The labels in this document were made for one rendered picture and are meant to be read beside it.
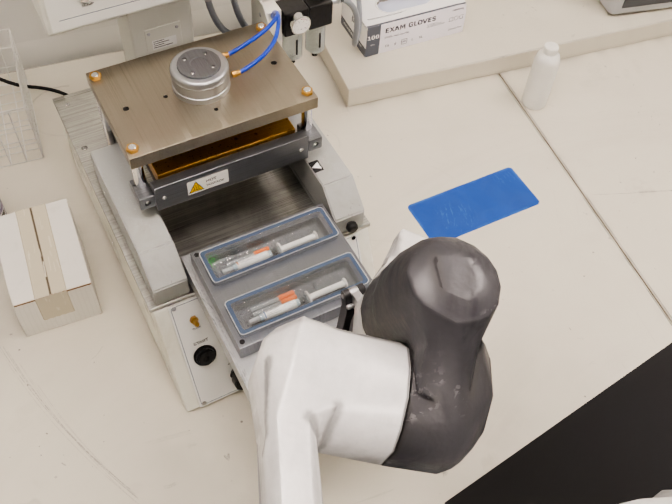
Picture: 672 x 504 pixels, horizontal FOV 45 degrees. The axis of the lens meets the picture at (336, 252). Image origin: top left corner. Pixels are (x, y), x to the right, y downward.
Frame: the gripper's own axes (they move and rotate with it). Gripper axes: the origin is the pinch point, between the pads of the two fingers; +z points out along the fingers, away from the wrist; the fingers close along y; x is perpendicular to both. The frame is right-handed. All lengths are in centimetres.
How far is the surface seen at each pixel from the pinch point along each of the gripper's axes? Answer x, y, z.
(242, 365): -10.8, -5.4, 8.3
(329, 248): 6.4, -15.8, 9.7
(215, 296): -10.4, -15.1, 9.3
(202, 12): 17, -83, 57
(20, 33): -19, -88, 56
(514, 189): 52, -20, 38
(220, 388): -12.2, -5.9, 29.6
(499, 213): 47, -16, 36
